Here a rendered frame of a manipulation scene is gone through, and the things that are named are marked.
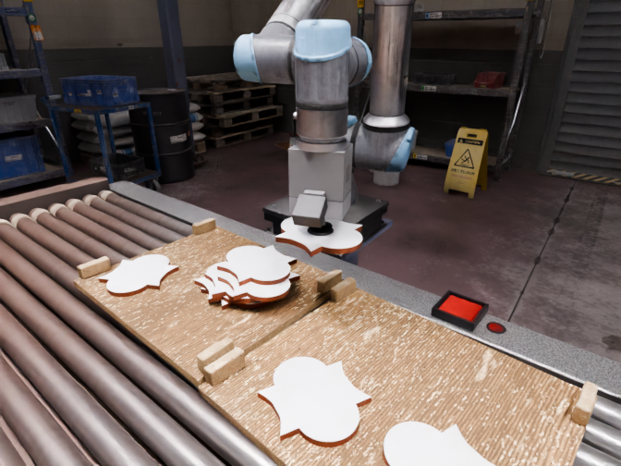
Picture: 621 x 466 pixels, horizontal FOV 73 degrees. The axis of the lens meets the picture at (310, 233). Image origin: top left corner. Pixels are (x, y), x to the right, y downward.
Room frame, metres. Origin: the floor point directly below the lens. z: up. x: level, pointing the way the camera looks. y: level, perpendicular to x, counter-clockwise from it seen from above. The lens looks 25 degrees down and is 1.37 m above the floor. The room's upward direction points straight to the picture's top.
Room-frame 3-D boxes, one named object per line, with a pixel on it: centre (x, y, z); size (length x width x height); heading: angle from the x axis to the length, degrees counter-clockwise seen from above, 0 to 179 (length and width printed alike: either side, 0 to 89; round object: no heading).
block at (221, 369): (0.46, 0.12, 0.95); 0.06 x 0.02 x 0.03; 138
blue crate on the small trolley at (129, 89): (3.74, 1.78, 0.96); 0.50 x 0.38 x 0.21; 69
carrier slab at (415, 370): (0.42, -0.11, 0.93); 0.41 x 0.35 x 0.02; 48
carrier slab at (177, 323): (0.71, 0.20, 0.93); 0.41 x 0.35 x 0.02; 49
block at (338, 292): (0.65, -0.06, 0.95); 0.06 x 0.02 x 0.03; 138
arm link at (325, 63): (0.62, -0.02, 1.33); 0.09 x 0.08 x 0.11; 159
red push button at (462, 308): (0.63, -0.27, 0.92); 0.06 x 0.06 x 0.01; 51
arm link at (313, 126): (0.62, -0.01, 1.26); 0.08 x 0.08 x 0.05
